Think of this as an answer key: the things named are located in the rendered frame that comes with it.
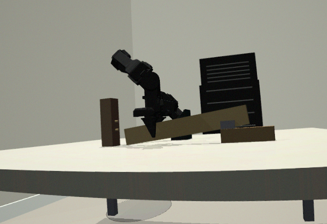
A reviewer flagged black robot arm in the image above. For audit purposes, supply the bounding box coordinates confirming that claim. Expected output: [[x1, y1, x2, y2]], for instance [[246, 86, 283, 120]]
[[111, 49, 182, 119]]

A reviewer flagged long brown wooden rail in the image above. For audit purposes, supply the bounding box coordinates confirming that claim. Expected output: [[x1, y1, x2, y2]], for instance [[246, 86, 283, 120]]
[[124, 105, 250, 145]]

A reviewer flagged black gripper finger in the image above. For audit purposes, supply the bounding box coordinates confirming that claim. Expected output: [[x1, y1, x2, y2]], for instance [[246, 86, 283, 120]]
[[141, 117, 159, 138], [157, 117, 166, 122]]

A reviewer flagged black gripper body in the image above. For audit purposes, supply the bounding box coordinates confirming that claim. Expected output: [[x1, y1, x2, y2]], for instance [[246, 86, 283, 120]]
[[133, 92, 172, 118]]

